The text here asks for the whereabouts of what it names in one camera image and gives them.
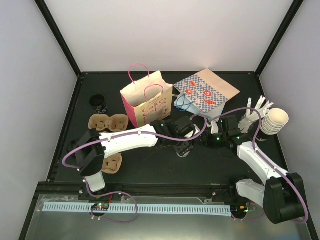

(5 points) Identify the cream pink Cakes paper bag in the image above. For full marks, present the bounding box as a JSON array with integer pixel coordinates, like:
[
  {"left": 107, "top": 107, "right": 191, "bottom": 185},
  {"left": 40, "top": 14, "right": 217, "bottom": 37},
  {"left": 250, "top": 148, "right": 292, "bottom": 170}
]
[{"left": 120, "top": 70, "right": 173, "bottom": 128}]

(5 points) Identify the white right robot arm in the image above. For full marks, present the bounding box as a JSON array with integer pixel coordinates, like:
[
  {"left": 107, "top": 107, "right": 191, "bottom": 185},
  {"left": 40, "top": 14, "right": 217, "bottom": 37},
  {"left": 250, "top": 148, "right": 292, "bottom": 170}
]
[{"left": 201, "top": 115, "right": 309, "bottom": 224}]

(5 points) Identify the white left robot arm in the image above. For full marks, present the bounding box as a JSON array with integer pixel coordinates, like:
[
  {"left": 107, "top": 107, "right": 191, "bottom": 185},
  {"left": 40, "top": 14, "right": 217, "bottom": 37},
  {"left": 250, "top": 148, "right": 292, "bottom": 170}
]
[{"left": 73, "top": 116, "right": 207, "bottom": 200}]

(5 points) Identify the black open coffee cup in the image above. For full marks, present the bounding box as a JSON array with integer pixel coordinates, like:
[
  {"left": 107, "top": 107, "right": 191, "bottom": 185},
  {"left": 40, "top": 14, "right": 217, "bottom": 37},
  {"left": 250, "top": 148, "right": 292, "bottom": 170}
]
[{"left": 89, "top": 94, "right": 108, "bottom": 114}]

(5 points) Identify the light blue paper bag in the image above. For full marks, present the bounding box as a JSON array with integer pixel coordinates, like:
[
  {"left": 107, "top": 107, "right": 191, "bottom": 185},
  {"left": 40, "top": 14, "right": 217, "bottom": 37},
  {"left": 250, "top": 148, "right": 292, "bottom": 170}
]
[{"left": 173, "top": 94, "right": 226, "bottom": 119}]

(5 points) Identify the blue checkered bakery paper bag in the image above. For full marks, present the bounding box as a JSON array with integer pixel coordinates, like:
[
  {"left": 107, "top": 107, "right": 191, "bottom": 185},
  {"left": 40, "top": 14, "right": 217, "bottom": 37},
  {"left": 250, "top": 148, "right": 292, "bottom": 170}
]
[{"left": 173, "top": 68, "right": 240, "bottom": 113}]

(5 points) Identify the tall white paper cup stack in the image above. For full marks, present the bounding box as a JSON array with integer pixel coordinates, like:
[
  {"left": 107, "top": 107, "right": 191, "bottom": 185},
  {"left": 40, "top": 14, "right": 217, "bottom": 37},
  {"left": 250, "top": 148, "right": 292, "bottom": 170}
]
[{"left": 261, "top": 108, "right": 289, "bottom": 136}]

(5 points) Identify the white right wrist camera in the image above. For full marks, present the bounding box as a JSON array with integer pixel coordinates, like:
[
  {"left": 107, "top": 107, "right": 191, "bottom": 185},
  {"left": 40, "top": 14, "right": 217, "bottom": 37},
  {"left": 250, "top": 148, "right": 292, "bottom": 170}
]
[{"left": 211, "top": 120, "right": 222, "bottom": 135}]

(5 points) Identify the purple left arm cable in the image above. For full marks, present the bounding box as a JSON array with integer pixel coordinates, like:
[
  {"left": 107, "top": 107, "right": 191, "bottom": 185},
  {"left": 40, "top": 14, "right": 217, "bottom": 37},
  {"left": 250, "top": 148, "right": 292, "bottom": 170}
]
[{"left": 61, "top": 114, "right": 208, "bottom": 173}]

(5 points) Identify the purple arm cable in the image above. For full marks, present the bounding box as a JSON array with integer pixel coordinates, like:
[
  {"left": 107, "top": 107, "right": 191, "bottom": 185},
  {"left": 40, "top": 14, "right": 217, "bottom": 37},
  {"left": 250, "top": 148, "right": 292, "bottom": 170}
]
[
  {"left": 207, "top": 110, "right": 307, "bottom": 223},
  {"left": 61, "top": 114, "right": 208, "bottom": 173}
]

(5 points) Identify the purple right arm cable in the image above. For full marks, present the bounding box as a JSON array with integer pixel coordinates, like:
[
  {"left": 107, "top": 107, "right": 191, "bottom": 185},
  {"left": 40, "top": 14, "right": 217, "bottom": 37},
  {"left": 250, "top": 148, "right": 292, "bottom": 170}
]
[{"left": 207, "top": 110, "right": 307, "bottom": 223}]

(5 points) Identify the white slotted cable rail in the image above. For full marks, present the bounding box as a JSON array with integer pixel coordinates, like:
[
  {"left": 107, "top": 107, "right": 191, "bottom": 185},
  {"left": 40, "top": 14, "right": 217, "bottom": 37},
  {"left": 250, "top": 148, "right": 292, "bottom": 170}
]
[{"left": 42, "top": 202, "right": 232, "bottom": 217}]

